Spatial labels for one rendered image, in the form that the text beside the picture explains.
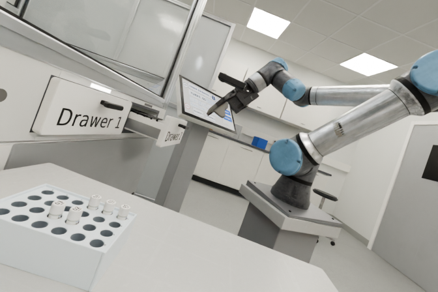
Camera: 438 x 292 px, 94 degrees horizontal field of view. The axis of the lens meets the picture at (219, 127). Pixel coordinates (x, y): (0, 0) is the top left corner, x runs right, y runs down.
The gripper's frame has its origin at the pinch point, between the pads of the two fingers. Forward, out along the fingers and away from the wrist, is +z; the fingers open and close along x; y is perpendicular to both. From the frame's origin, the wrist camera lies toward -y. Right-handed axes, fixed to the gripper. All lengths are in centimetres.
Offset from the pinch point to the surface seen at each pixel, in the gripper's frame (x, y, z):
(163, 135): -14.4, -0.5, 17.0
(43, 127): -46, -9, 26
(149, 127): -12.8, -5.8, 19.7
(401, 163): 254, 211, -198
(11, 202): -61, 4, 22
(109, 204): -57, 10, 16
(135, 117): -12.5, -11.6, 21.8
